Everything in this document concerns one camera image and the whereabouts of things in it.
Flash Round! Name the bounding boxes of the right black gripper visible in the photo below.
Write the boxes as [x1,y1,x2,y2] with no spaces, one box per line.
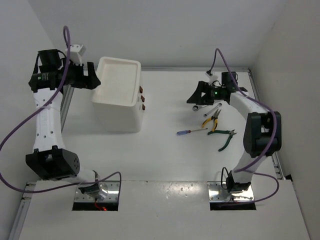
[187,81,226,106]

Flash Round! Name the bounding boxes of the silver ratchet wrench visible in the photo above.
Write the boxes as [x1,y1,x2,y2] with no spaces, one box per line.
[192,105,210,112]

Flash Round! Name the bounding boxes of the blue handled screwdriver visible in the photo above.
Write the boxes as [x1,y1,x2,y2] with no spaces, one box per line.
[176,128,208,136]

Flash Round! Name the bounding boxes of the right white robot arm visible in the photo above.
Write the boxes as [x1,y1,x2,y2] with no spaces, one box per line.
[186,71,282,193]

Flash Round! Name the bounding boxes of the green handled cutters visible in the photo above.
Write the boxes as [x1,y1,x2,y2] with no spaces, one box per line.
[207,128,237,152]

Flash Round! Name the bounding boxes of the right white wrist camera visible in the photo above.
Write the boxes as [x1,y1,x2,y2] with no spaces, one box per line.
[205,71,218,86]

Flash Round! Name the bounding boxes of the white drawer cabinet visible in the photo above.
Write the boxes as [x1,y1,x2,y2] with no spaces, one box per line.
[91,56,145,133]

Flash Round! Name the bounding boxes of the purple cable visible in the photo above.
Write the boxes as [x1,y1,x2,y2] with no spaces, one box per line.
[0,25,122,194]
[208,48,281,205]

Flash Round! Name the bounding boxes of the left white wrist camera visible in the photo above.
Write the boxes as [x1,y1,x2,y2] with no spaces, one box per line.
[70,44,86,65]

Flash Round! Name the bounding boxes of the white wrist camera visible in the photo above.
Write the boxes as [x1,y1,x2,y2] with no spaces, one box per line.
[205,71,218,86]
[70,44,86,65]

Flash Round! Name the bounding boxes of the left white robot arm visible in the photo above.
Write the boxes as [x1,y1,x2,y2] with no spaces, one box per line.
[25,49,107,199]

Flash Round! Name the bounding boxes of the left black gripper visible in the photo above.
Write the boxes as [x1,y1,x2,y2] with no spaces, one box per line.
[57,59,100,91]

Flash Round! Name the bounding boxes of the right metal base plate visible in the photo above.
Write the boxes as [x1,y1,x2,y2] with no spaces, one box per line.
[207,181,255,203]

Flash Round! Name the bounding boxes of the metal base plate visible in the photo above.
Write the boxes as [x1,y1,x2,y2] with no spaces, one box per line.
[207,181,255,203]
[74,181,120,203]

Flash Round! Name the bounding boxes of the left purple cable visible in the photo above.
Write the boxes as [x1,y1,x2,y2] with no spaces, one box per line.
[0,25,122,194]

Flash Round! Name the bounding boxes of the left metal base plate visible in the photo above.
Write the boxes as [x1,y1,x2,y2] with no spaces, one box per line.
[74,181,120,203]

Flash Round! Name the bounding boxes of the small silver wrench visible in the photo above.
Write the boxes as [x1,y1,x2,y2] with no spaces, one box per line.
[203,105,221,118]

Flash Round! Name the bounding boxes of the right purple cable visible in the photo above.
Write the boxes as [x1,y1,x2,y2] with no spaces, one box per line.
[208,48,281,205]

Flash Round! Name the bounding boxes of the yellow handled pliers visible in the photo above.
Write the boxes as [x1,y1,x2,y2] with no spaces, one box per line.
[201,109,221,132]

